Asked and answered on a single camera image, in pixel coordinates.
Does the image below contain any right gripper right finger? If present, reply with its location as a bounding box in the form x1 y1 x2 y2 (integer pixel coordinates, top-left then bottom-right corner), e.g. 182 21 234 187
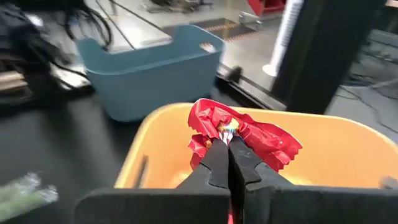
230 136 398 224

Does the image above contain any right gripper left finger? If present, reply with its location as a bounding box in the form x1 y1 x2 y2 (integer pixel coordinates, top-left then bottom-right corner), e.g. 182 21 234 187
74 139 231 224

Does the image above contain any yellow plastic bin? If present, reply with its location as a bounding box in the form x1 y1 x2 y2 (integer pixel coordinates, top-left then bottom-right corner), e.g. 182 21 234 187
114 101 398 190

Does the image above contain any red candy packet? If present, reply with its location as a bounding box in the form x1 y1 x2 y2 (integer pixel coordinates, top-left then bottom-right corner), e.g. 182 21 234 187
187 98 303 172

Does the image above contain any blue plastic bin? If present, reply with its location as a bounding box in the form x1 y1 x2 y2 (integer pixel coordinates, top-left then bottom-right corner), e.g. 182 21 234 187
76 24 226 123

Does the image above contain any black divider panel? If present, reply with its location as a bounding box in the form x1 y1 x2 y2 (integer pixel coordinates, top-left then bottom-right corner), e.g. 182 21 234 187
269 0 388 116

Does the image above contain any white tower fan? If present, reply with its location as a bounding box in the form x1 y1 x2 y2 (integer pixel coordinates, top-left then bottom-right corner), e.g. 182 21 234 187
261 0 305 78

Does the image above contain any black mat with orange stripes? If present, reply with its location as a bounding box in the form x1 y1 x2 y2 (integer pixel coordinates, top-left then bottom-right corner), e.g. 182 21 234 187
164 17 261 44

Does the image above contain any red cart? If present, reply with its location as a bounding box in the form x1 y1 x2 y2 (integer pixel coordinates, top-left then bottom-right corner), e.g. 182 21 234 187
247 0 287 16

